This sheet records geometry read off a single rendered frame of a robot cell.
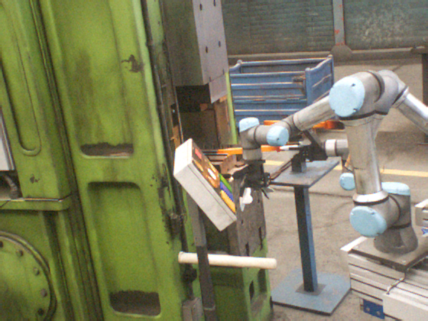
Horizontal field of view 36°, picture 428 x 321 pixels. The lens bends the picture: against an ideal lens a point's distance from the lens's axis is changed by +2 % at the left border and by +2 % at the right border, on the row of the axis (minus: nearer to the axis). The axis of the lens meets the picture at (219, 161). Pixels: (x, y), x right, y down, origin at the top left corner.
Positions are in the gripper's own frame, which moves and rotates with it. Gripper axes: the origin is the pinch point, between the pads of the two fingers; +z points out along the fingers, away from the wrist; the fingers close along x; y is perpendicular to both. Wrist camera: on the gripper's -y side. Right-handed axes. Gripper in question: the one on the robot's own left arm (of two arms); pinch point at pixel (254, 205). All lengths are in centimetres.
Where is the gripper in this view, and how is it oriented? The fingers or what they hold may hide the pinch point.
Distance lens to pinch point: 253.7
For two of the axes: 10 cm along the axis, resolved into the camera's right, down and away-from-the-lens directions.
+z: 1.3, 9.5, 3.0
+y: 6.6, 1.4, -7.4
